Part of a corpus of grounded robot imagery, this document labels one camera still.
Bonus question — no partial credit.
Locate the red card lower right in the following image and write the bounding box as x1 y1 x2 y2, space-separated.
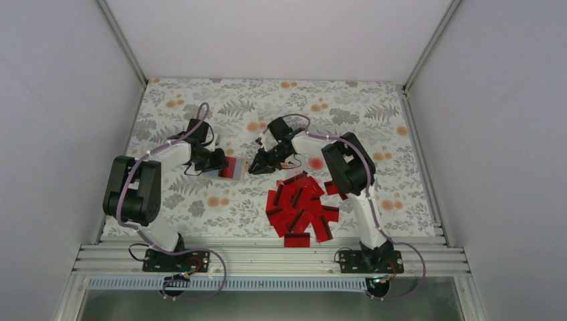
312 205 340 243

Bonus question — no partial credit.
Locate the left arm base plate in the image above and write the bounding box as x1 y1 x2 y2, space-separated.
142 249 211 273

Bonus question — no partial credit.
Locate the purple cable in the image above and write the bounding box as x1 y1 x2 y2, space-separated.
261 113 427 303
116 102 227 302

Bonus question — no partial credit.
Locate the red card pile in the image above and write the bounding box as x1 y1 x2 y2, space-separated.
266 171 324 220
265 203 293 237
324 181 348 201

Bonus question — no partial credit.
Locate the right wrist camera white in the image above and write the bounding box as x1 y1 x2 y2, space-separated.
255 133 268 151

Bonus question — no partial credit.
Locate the red card left pile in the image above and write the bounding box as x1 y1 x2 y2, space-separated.
265 203 293 237

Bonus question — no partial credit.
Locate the aluminium rail frame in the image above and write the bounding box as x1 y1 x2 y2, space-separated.
72 236 471 277

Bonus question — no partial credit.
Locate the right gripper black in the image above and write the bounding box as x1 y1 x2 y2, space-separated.
249 144 292 175

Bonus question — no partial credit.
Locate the red card centre pile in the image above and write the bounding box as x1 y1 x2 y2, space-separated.
266 171 324 220

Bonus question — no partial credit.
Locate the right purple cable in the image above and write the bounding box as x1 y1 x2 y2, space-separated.
261 113 427 303

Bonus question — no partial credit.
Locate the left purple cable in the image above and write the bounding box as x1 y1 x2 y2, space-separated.
116 102 227 302

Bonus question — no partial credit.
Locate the clear card red dot right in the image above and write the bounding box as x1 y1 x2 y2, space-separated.
308 157 324 171

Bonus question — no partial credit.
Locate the floral patterned table mat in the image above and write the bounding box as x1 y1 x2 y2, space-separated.
102 78 437 238

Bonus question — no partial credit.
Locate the red card right pile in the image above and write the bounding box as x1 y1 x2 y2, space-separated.
324 181 348 201

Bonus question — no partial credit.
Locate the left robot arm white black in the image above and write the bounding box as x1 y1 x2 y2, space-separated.
102 118 229 271

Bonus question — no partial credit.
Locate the beige card holder wallet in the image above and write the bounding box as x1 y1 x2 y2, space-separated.
201 157 249 182

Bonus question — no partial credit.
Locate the red card on rail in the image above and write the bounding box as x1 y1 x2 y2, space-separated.
283 233 311 248

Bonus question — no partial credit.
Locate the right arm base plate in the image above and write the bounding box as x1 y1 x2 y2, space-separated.
335 249 405 274

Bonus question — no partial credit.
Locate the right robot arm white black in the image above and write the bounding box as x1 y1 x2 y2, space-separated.
249 115 394 272

